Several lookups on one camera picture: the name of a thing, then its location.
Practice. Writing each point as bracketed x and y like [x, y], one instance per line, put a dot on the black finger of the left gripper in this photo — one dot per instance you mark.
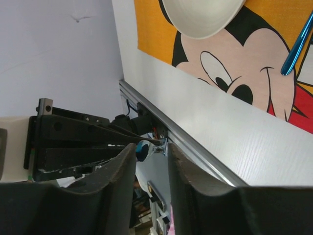
[51, 130]
[54, 163]

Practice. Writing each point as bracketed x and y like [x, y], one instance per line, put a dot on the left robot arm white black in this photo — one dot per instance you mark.
[48, 147]

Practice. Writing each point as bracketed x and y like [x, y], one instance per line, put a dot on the blue metal spoon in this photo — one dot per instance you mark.
[297, 48]

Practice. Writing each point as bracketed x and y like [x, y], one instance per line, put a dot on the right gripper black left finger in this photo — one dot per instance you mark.
[99, 204]

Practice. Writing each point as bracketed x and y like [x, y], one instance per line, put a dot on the cream round plate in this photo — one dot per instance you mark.
[200, 19]

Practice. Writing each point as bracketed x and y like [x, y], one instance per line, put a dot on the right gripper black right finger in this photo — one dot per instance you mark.
[204, 205]

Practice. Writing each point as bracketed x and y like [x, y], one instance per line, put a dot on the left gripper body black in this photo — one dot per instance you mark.
[13, 137]

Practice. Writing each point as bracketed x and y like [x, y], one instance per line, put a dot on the orange cartoon mouse placemat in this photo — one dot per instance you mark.
[244, 59]

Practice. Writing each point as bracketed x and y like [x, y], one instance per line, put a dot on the blue metal fork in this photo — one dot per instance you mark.
[142, 150]

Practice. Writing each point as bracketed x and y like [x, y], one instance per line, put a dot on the aluminium mounting rail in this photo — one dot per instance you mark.
[195, 151]

